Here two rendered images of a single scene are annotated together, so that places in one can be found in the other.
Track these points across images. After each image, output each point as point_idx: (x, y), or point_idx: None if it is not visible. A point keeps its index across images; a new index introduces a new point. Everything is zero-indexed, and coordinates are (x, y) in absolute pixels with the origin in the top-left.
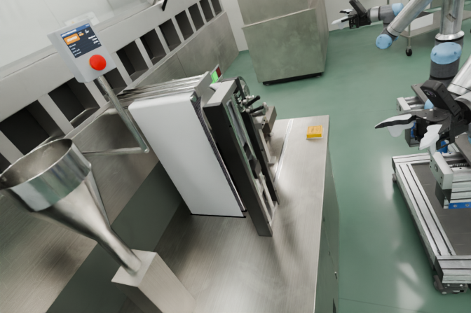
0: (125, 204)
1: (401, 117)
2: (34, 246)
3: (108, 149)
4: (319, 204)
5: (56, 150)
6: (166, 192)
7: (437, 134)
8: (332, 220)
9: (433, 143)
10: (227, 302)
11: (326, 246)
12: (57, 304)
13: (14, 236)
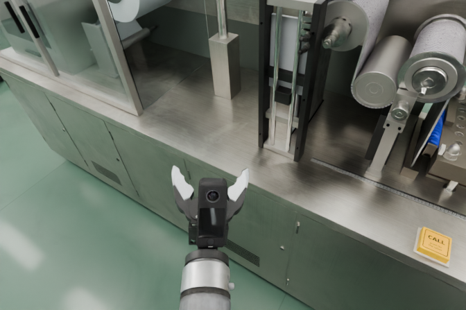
0: None
1: (235, 188)
2: None
3: None
4: (275, 192)
5: None
6: (331, 70)
7: (173, 184)
8: (336, 289)
9: (172, 181)
10: (220, 114)
11: (280, 238)
12: (231, 22)
13: None
